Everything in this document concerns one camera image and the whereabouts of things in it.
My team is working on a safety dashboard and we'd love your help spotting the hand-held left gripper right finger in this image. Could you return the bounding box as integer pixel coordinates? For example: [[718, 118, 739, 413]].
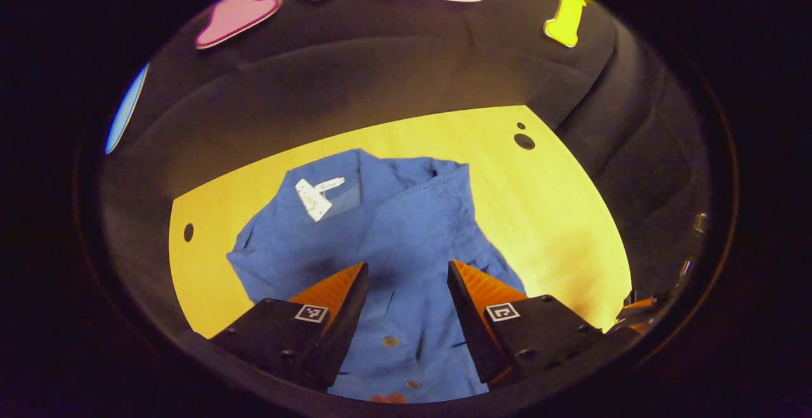
[[447, 259, 641, 386]]

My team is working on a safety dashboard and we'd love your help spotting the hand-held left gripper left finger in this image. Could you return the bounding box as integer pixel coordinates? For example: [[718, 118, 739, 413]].
[[209, 261, 370, 390]]

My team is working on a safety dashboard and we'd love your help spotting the blue shirt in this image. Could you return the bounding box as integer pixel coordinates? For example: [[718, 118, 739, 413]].
[[226, 148, 527, 404]]

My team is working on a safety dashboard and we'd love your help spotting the black backdrop cloth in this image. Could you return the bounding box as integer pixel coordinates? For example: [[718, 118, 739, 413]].
[[79, 0, 737, 368]]

